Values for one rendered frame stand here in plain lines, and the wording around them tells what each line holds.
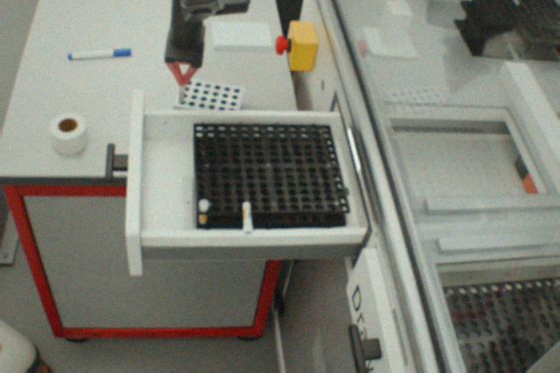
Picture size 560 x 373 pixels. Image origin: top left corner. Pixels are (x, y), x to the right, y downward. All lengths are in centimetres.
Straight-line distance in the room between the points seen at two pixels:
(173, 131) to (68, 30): 49
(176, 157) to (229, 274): 45
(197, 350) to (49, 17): 96
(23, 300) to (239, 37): 100
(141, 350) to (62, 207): 66
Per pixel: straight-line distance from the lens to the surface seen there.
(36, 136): 121
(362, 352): 80
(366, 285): 85
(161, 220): 96
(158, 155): 105
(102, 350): 178
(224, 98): 121
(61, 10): 152
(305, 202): 96
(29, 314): 187
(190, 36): 107
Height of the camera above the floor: 161
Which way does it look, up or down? 47 degrees down
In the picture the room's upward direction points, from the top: 12 degrees clockwise
